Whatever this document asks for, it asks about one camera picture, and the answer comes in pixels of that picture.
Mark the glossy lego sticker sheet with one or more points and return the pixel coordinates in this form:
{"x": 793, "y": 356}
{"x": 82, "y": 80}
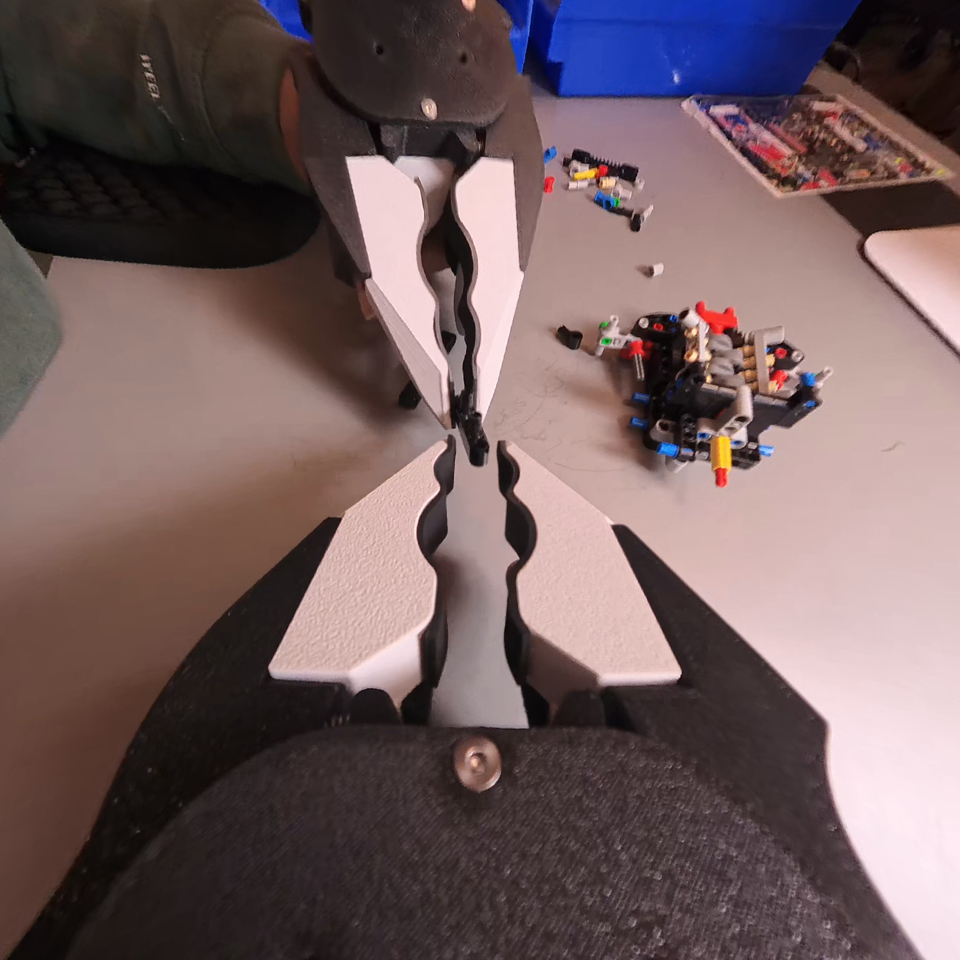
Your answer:
{"x": 810, "y": 142}

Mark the black dimpled cushion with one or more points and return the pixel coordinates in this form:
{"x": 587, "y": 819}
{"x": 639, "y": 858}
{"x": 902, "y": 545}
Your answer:
{"x": 150, "y": 217}

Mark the white rounded stand base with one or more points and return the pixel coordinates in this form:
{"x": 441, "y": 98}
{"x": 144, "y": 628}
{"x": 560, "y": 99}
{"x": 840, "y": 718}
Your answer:
{"x": 922, "y": 277}

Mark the wide blue plastic bin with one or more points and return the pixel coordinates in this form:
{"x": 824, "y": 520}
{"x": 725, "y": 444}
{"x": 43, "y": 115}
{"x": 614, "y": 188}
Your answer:
{"x": 675, "y": 45}

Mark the long black lego beam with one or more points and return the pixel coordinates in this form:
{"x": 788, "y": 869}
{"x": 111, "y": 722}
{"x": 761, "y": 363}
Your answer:
{"x": 472, "y": 435}

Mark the person's left hand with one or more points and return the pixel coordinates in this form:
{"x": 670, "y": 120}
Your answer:
{"x": 292, "y": 120}

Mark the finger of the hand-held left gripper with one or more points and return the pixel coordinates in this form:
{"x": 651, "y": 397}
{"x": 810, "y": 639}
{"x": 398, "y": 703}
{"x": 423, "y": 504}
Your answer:
{"x": 495, "y": 225}
{"x": 386, "y": 225}

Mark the black lego box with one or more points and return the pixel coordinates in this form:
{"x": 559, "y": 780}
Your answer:
{"x": 900, "y": 210}

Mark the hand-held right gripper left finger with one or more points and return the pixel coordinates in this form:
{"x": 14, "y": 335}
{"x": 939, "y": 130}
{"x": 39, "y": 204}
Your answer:
{"x": 360, "y": 600}

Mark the pile of loose lego pieces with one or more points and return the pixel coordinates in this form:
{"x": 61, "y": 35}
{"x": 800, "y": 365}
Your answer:
{"x": 600, "y": 176}

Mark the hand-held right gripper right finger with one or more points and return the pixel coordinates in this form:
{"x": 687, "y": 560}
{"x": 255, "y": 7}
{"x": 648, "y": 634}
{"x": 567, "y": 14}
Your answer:
{"x": 592, "y": 600}

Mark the multicolour lego chassis assembly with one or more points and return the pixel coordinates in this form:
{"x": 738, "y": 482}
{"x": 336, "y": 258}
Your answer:
{"x": 712, "y": 390}

